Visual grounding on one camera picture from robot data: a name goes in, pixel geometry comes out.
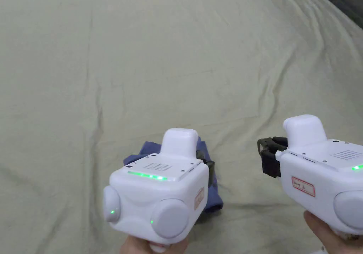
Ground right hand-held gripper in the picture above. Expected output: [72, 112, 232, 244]
[257, 114, 363, 237]

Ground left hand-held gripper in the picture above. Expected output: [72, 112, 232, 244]
[102, 128, 216, 253]

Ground dark blue shirt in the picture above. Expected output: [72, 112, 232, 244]
[123, 136, 224, 214]

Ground person's left hand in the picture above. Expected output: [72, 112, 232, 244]
[119, 233, 190, 254]

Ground person's right hand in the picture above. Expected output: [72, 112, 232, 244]
[303, 210, 363, 254]

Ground bed with pale green sheet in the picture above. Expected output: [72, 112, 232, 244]
[0, 0, 363, 254]

